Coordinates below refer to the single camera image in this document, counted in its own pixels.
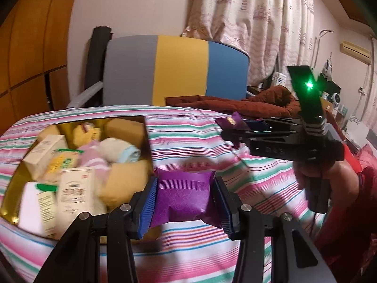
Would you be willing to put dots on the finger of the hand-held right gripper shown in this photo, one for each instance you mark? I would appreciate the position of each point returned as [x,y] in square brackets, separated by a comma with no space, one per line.
[256,125]
[241,140]

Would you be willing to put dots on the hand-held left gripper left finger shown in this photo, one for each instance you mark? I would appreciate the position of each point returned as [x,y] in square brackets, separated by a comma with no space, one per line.
[147,209]

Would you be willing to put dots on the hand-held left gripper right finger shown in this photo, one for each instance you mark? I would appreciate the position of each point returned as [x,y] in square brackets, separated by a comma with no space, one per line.
[223,212]

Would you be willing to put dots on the small purple snack packet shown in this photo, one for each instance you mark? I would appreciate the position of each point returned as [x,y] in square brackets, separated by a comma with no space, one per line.
[235,121]

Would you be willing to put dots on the yellow sponge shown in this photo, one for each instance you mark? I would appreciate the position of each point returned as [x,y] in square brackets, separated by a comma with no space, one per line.
[129,182]
[125,129]

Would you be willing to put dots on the large purple snack packet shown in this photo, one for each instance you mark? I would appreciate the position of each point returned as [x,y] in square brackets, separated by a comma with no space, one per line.
[184,197]

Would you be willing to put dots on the gold tin container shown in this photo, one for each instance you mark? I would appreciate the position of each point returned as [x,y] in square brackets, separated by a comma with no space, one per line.
[141,153]

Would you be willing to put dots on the cream blue towel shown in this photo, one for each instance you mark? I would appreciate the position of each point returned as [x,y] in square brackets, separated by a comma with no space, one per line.
[120,150]

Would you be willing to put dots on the cream box red label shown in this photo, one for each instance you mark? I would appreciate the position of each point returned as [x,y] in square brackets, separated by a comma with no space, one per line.
[76,197]

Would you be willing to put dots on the pink white striped sock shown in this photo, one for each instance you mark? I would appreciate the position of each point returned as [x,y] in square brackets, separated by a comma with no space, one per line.
[94,159]

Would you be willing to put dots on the green yellow cracker packet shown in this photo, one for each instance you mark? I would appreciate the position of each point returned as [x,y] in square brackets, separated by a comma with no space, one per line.
[63,163]

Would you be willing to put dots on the yellow plush toy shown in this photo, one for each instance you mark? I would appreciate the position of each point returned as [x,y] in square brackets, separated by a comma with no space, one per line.
[87,134]

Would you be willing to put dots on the white box green label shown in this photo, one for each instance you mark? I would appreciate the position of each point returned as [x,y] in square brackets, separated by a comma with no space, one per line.
[47,209]

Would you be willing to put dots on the white foam block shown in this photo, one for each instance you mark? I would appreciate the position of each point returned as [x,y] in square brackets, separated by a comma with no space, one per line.
[28,206]

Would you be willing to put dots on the person's right hand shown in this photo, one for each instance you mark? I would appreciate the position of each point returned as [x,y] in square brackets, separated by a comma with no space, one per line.
[344,177]

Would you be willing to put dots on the brown quilted jacket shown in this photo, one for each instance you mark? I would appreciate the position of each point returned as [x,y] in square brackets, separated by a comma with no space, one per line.
[235,103]

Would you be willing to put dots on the cardboard box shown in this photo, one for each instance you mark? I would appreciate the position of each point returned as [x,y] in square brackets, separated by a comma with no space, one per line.
[330,103]

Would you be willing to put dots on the striped blanket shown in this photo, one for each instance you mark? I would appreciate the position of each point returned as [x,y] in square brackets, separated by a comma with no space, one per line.
[191,141]

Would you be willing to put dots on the red cloth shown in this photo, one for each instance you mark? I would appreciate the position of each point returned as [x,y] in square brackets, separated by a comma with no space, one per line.
[362,156]

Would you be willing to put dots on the white desk fan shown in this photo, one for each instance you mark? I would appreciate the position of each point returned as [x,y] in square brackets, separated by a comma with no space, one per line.
[336,98]

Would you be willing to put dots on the white box blue label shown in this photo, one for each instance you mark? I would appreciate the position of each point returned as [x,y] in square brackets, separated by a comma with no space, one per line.
[279,79]

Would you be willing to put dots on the grey yellow blue chair backrest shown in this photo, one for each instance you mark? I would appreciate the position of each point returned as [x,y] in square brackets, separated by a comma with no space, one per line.
[176,70]

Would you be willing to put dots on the white metal pipes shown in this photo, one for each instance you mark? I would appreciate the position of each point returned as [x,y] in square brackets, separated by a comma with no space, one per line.
[319,44]

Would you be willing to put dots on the white air conditioner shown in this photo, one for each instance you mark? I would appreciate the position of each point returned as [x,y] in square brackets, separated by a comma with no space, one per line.
[355,51]

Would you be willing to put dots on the patterned pink curtain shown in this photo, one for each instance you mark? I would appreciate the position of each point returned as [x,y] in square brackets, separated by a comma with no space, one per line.
[250,20]

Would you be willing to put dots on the grey chair armrest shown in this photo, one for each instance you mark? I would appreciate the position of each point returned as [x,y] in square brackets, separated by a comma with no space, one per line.
[85,94]

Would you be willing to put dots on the black padded chair roll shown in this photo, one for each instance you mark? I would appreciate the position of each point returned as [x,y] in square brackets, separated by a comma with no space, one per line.
[98,56]

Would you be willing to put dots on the wooden wardrobe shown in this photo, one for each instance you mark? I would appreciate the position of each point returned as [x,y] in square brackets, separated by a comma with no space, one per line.
[32,50]

